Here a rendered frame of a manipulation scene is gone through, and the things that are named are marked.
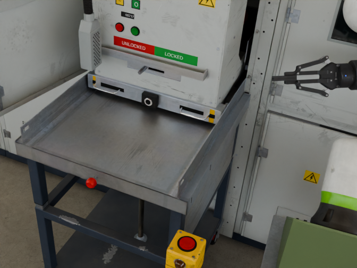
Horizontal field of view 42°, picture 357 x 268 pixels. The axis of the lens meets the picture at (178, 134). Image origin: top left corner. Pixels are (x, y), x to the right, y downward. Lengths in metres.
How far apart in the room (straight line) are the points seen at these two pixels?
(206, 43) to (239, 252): 1.20
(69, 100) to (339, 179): 1.00
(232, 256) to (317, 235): 1.24
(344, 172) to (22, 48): 1.15
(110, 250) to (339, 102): 1.14
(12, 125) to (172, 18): 1.40
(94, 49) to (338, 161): 0.88
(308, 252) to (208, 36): 0.74
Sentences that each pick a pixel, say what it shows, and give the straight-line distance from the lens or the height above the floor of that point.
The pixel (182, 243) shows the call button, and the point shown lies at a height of 0.91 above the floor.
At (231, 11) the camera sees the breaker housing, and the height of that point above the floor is 1.27.
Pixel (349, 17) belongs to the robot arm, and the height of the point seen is 1.43.
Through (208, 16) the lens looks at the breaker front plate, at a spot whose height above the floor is 1.25.
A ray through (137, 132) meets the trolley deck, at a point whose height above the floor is 0.85.
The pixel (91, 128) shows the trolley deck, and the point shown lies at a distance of 1.66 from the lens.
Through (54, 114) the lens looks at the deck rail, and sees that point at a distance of 1.73.
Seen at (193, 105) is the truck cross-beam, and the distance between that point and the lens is 1.67.
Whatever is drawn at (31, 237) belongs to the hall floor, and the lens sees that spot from 2.46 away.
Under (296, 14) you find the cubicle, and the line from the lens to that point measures 1.73.
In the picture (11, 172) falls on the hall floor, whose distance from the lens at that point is 2.83.
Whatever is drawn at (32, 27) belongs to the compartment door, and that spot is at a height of 1.10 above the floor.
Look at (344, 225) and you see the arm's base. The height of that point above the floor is 0.97.
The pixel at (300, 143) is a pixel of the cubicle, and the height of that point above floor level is 0.70.
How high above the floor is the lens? 1.83
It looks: 37 degrees down
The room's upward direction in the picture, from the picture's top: 5 degrees clockwise
